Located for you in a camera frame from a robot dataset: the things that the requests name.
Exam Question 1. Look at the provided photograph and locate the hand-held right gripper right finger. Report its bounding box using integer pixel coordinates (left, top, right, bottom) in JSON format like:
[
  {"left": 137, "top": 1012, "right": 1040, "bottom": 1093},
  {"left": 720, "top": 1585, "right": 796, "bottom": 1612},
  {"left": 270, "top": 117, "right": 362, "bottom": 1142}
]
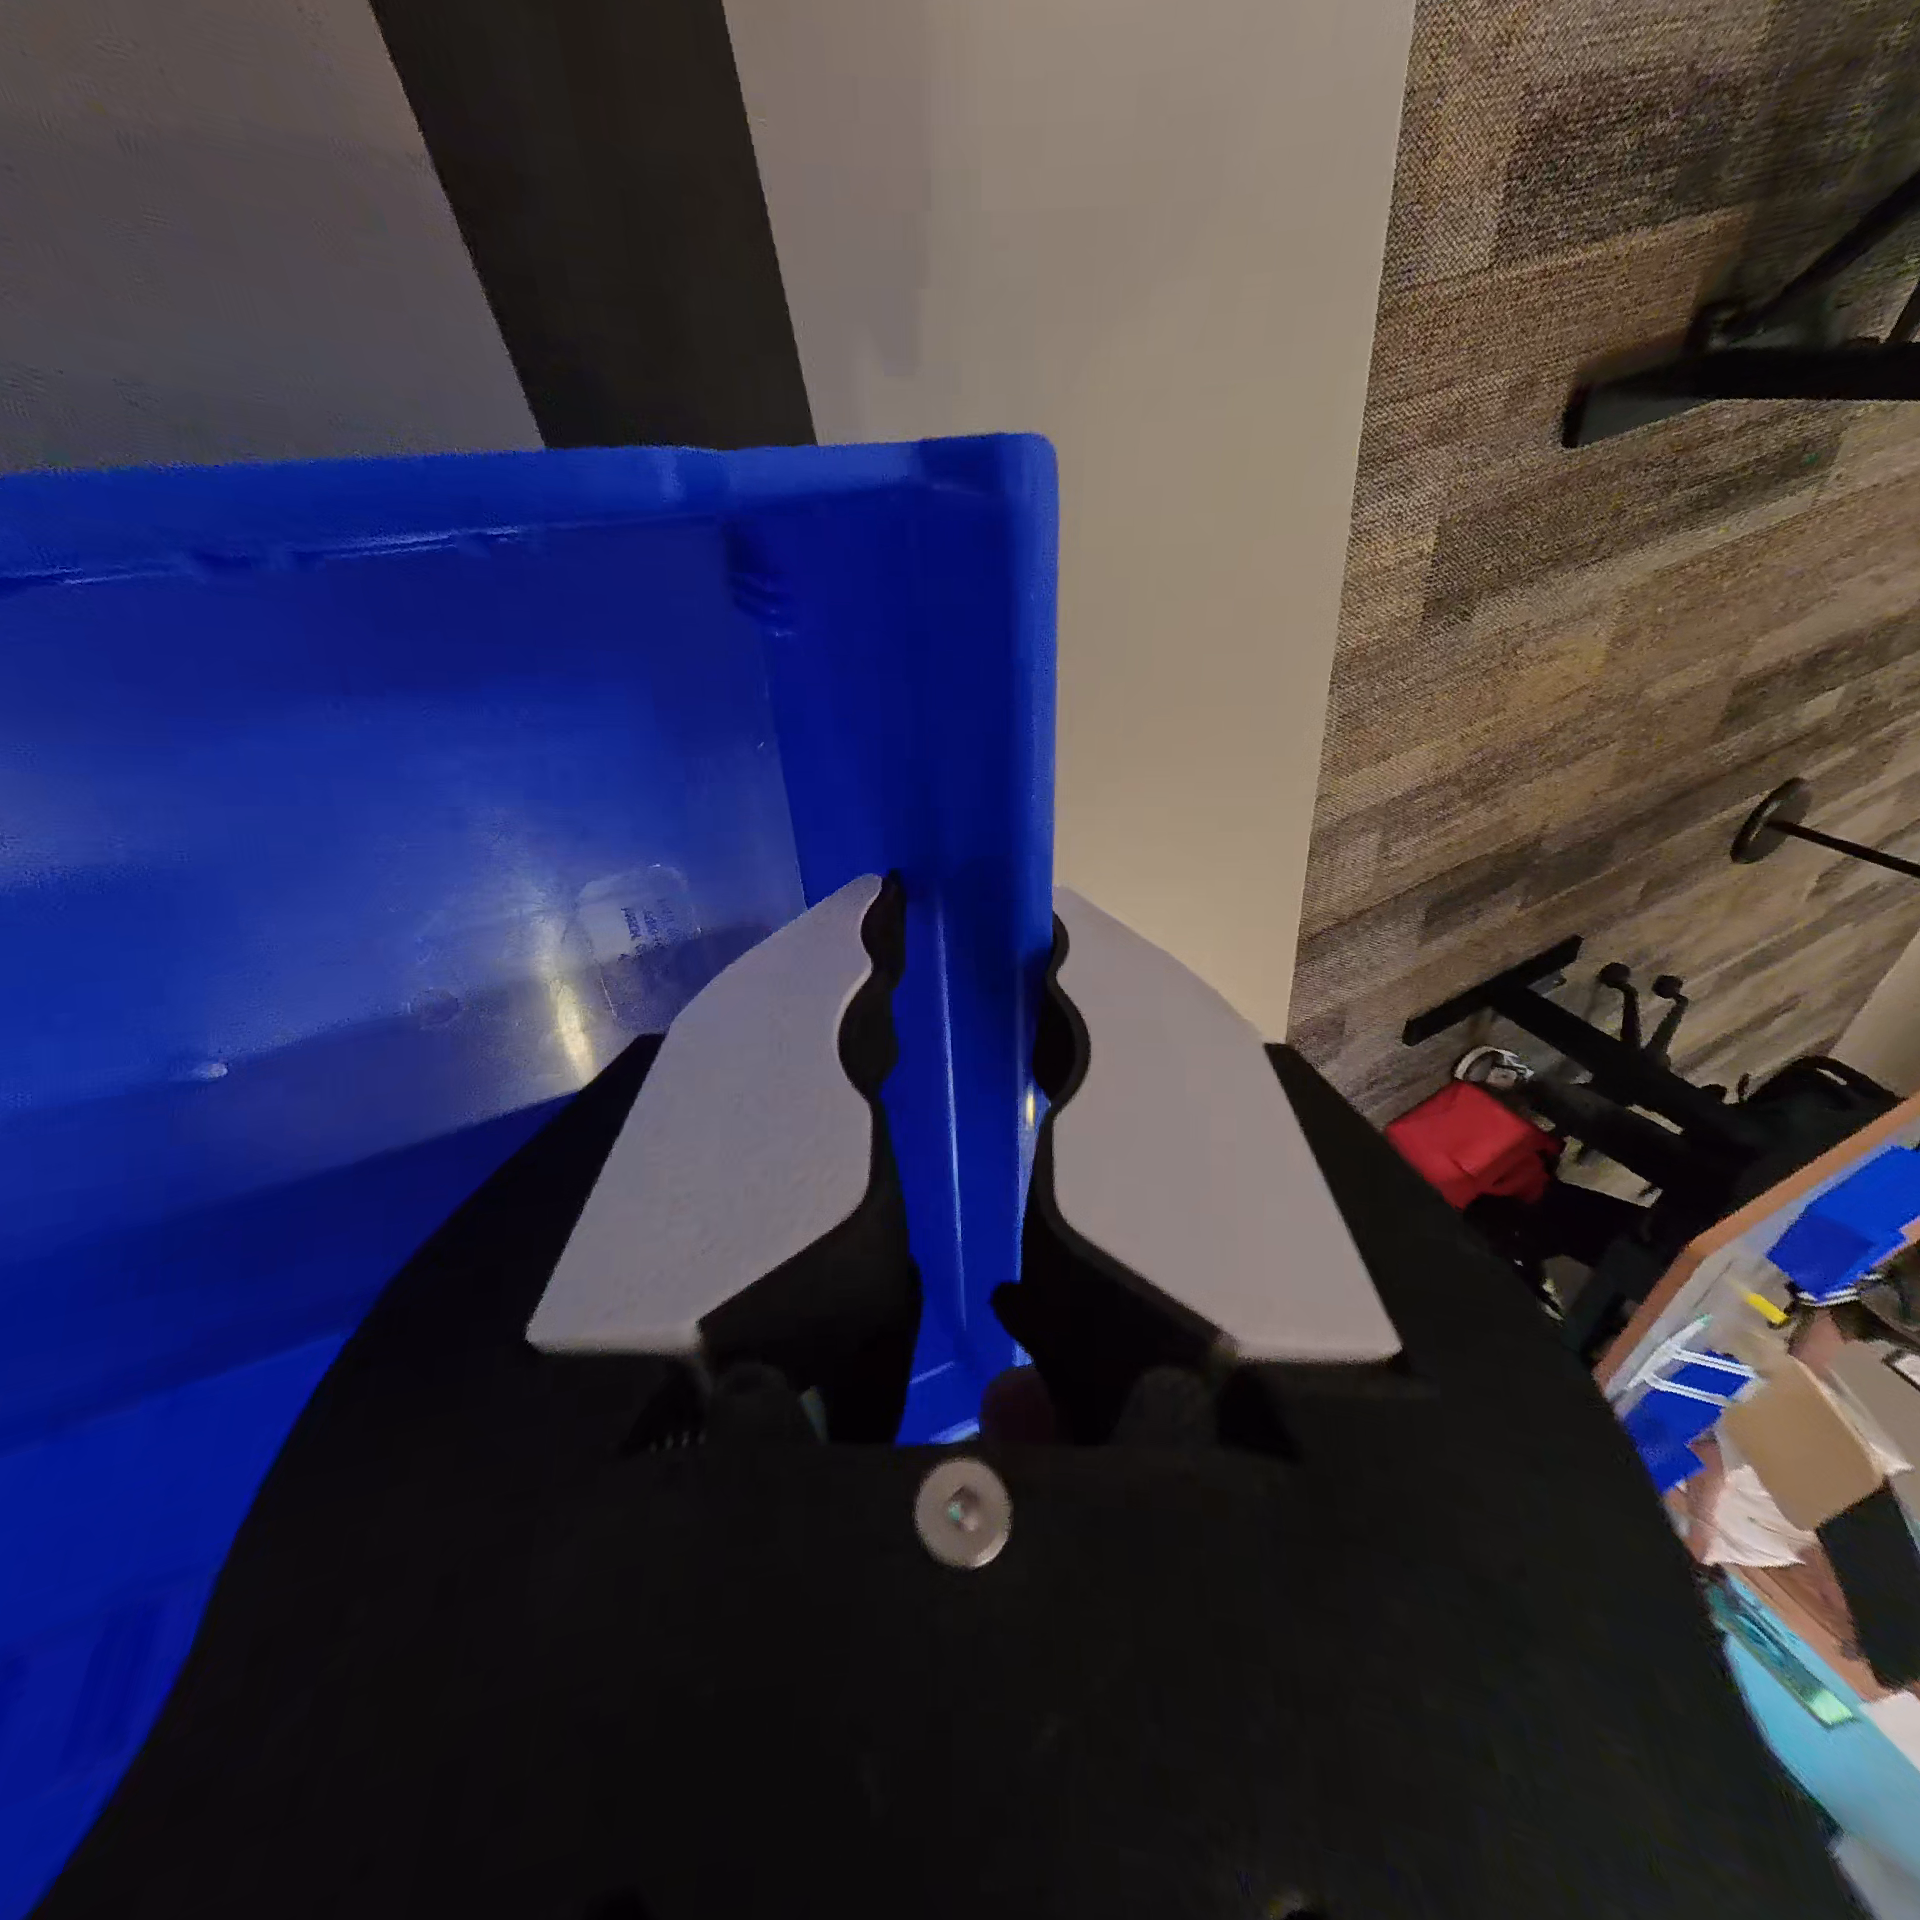
[{"left": 990, "top": 885, "right": 1405, "bottom": 1450}]

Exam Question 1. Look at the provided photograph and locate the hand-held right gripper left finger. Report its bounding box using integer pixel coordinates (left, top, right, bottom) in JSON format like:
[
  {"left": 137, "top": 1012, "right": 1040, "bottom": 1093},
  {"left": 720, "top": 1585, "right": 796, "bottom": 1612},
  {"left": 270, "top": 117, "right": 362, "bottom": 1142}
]
[{"left": 525, "top": 874, "right": 922, "bottom": 1450}]

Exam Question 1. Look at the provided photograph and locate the blue plastic bin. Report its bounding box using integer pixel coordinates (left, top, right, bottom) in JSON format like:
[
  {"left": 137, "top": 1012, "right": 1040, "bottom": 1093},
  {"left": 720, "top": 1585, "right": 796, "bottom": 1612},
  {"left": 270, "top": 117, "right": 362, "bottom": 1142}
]
[{"left": 0, "top": 434, "right": 1058, "bottom": 1913}]

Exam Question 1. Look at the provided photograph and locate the red bag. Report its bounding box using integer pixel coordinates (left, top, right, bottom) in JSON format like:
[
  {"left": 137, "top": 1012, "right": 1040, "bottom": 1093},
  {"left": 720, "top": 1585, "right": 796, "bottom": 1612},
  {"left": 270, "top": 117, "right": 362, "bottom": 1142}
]
[{"left": 1384, "top": 1084, "right": 1566, "bottom": 1212}]

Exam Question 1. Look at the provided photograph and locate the cluttered wooden side table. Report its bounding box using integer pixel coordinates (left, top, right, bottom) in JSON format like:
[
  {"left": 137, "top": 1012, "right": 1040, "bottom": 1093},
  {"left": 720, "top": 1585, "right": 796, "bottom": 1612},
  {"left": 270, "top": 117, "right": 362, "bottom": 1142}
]
[{"left": 1593, "top": 1094, "right": 1920, "bottom": 1697}]

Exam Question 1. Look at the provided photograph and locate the black floor stand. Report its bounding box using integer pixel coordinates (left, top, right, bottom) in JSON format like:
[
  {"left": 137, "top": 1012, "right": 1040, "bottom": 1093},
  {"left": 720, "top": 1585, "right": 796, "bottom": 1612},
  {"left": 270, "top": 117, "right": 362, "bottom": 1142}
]
[{"left": 1728, "top": 777, "right": 1920, "bottom": 882}]

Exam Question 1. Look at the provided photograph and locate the black table leg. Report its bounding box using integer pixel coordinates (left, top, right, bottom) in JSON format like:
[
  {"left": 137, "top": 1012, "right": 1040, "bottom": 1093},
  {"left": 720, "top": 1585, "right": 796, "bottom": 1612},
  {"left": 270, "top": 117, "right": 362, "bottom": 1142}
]
[{"left": 1560, "top": 142, "right": 1920, "bottom": 452}]

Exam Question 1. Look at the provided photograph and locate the black table frame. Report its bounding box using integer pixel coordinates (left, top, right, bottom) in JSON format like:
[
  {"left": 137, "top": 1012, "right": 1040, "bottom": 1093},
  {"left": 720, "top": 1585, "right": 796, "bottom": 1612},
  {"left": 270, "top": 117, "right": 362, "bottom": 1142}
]
[{"left": 1402, "top": 938, "right": 1765, "bottom": 1187}]

